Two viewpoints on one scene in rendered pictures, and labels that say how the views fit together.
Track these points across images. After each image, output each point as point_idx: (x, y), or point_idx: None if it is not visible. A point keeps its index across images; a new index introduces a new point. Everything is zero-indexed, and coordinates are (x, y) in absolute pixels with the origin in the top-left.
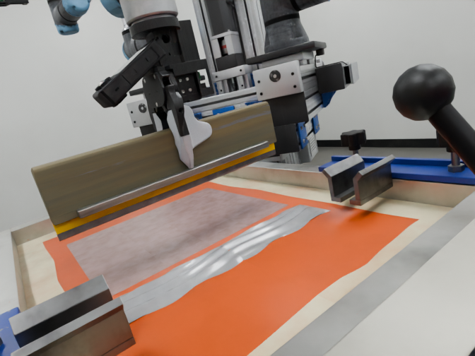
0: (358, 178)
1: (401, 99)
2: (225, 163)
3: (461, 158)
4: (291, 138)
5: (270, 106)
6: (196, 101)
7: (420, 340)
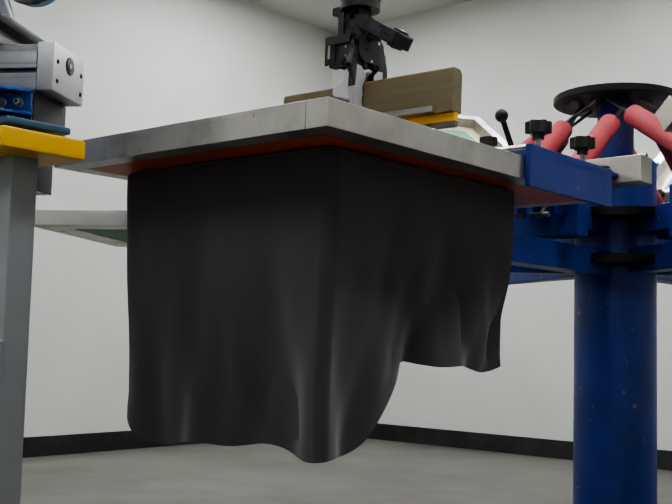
0: None
1: (506, 114)
2: None
3: (507, 132)
4: (48, 170)
5: (40, 105)
6: None
7: None
